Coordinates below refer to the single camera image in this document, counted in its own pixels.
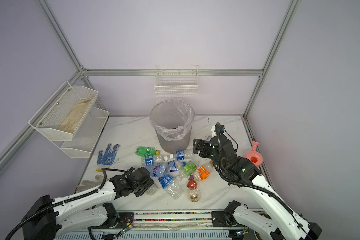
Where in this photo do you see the clear bottle green cap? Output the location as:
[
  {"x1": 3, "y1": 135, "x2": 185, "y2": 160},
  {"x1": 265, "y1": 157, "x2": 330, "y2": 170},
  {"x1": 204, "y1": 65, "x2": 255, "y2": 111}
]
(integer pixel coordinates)
[{"x1": 145, "y1": 183, "x2": 159, "y2": 196}]

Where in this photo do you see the blue tinted bottle blue cap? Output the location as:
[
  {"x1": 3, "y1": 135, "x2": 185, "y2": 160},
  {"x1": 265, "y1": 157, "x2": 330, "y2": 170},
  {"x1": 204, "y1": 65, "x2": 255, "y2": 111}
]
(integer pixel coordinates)
[{"x1": 145, "y1": 163, "x2": 169, "y2": 178}]

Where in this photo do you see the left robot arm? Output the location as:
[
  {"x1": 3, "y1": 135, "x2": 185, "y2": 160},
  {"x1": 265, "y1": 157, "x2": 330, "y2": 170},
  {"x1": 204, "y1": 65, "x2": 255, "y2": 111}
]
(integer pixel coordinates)
[{"x1": 6, "y1": 167, "x2": 154, "y2": 240}]

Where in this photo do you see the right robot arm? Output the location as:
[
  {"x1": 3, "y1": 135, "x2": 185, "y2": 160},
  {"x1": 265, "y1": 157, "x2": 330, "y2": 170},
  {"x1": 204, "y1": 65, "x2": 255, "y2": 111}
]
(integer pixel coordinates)
[{"x1": 193, "y1": 123, "x2": 322, "y2": 240}]

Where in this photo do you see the grey mesh waste bin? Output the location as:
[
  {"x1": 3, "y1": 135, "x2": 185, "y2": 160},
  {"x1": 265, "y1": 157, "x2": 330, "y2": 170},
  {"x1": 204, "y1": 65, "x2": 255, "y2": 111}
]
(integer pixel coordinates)
[{"x1": 149, "y1": 98, "x2": 195, "y2": 154}]

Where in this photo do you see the clear plastic bin liner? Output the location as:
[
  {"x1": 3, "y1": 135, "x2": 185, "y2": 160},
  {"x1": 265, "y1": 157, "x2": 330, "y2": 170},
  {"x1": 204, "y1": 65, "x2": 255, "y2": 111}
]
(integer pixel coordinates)
[{"x1": 149, "y1": 98, "x2": 195, "y2": 141}]

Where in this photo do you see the small bottle blue label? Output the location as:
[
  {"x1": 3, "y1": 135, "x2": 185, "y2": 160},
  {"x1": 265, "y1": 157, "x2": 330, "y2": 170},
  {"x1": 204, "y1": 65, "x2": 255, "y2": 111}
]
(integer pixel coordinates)
[{"x1": 141, "y1": 155, "x2": 167, "y2": 167}]

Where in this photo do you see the green crushed plastic bottle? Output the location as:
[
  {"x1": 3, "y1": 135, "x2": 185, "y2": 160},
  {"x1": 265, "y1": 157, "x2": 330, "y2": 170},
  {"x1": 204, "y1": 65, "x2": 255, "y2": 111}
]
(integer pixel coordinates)
[{"x1": 136, "y1": 146, "x2": 160, "y2": 157}]

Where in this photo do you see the crushed clear bottle blue label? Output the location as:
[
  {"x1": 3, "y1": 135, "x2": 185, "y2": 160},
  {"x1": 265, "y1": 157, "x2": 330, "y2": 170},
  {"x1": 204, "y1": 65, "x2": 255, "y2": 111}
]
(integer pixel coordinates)
[{"x1": 159, "y1": 174, "x2": 183, "y2": 200}]

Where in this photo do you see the orange label bottle gold cap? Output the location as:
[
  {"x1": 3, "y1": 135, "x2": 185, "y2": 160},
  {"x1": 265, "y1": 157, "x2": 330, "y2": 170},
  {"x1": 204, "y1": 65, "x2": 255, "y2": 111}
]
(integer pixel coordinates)
[{"x1": 193, "y1": 161, "x2": 214, "y2": 182}]

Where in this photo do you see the pink plastic watering can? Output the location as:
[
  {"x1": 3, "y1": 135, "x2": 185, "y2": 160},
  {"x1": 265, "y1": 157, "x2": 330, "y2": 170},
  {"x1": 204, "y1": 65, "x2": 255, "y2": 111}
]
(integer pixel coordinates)
[{"x1": 246, "y1": 141, "x2": 263, "y2": 168}]

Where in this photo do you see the blue dotted work glove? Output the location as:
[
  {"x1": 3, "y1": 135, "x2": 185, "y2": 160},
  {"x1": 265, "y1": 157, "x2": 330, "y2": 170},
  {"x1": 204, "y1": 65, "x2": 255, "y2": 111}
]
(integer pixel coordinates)
[{"x1": 97, "y1": 144, "x2": 120, "y2": 166}]

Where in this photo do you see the green label clear bottle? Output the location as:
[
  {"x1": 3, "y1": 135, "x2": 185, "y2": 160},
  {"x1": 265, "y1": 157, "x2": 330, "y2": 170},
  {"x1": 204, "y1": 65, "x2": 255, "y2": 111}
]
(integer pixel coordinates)
[{"x1": 176, "y1": 161, "x2": 197, "y2": 181}]

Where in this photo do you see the small bottle blue cap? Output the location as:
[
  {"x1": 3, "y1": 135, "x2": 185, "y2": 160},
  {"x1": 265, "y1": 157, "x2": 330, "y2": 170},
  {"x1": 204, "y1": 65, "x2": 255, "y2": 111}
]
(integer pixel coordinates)
[{"x1": 168, "y1": 160, "x2": 186, "y2": 172}]

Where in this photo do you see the white knit work glove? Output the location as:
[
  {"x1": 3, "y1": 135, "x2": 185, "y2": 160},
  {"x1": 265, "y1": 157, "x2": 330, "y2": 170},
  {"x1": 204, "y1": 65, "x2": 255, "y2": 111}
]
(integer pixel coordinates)
[{"x1": 76, "y1": 175, "x2": 104, "y2": 193}]

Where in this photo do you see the white mesh lower shelf tray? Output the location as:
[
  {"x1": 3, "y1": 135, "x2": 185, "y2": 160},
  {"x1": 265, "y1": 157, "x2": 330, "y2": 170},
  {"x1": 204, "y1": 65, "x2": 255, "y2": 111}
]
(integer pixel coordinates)
[{"x1": 61, "y1": 107, "x2": 109, "y2": 159}]

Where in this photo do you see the white mesh shelf tray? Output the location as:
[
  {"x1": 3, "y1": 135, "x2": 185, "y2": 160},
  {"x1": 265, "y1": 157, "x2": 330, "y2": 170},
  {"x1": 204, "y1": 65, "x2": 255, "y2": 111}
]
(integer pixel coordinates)
[
  {"x1": 61, "y1": 107, "x2": 109, "y2": 159},
  {"x1": 29, "y1": 82, "x2": 98, "y2": 142}
]

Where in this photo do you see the beige cloth in tray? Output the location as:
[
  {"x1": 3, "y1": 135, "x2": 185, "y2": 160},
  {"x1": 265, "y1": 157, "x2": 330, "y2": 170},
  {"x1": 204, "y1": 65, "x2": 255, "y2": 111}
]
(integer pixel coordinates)
[{"x1": 58, "y1": 97, "x2": 94, "y2": 134}]

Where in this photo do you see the white mesh upper shelf tray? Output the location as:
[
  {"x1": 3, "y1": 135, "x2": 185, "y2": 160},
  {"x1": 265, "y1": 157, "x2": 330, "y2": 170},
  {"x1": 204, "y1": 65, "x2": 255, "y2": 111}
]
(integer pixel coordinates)
[{"x1": 29, "y1": 82, "x2": 98, "y2": 142}]

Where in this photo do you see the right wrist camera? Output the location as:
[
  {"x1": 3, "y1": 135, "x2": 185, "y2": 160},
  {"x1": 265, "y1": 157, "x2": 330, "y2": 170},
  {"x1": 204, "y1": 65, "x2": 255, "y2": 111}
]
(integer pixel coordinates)
[{"x1": 211, "y1": 125, "x2": 225, "y2": 139}]

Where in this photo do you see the white wire wall basket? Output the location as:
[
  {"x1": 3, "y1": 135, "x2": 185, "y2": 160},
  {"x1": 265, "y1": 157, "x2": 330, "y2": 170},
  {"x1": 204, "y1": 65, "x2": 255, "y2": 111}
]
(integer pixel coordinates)
[{"x1": 154, "y1": 65, "x2": 199, "y2": 98}]

